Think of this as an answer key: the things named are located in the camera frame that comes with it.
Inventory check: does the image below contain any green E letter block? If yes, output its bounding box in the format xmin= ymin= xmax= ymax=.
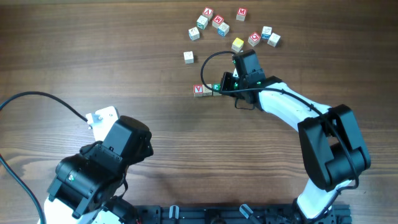
xmin=212 ymin=83 xmax=221 ymax=96

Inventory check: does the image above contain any yellow K letter block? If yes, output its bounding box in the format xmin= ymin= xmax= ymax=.
xmin=202 ymin=85 xmax=213 ymax=96

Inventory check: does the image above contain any red V letter block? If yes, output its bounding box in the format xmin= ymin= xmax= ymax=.
xmin=193 ymin=85 xmax=203 ymax=97

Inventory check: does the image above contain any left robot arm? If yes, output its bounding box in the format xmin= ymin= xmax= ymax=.
xmin=39 ymin=116 xmax=154 ymax=223

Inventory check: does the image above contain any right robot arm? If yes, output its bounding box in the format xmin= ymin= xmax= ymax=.
xmin=221 ymin=50 xmax=371 ymax=223

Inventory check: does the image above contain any yellow W letter block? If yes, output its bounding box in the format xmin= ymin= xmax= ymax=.
xmin=231 ymin=37 xmax=244 ymax=52

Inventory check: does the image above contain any red Q letter block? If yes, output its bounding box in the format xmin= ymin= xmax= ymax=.
xmin=248 ymin=32 xmax=261 ymax=47

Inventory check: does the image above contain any lone plain wooden block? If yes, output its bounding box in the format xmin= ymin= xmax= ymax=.
xmin=183 ymin=51 xmax=194 ymax=64

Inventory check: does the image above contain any rightmost plain wooden block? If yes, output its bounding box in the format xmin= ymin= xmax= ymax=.
xmin=267 ymin=32 xmax=280 ymax=47

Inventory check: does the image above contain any blue edged picture block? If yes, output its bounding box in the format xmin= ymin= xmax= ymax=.
xmin=217 ymin=22 xmax=229 ymax=37

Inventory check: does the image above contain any blue sided picture block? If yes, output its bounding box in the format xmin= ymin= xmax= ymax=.
xmin=261 ymin=26 xmax=272 ymax=40

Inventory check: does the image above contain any plain block beside V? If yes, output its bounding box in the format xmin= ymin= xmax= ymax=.
xmin=188 ymin=27 xmax=200 ymax=41

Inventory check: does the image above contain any red W letter block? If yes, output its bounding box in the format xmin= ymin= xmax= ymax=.
xmin=212 ymin=15 xmax=224 ymax=29

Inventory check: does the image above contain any teal edged picture block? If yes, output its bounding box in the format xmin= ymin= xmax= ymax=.
xmin=197 ymin=15 xmax=208 ymax=30

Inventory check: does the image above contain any red M letter block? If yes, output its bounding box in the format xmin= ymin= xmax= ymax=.
xmin=236 ymin=7 xmax=248 ymax=21

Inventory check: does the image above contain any red A letter block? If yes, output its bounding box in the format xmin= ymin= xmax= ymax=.
xmin=202 ymin=7 xmax=214 ymax=21

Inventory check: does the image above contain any left black camera cable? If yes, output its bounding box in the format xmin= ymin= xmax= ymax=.
xmin=0 ymin=91 xmax=90 ymax=224

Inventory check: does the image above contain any black camera cable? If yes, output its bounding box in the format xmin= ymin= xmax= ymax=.
xmin=200 ymin=50 xmax=360 ymax=220
xmin=0 ymin=91 xmax=90 ymax=224

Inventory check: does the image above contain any right black camera cable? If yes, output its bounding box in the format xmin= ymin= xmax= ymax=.
xmin=200 ymin=50 xmax=360 ymax=220

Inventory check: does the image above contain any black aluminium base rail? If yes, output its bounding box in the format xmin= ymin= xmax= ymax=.
xmin=136 ymin=204 xmax=353 ymax=224

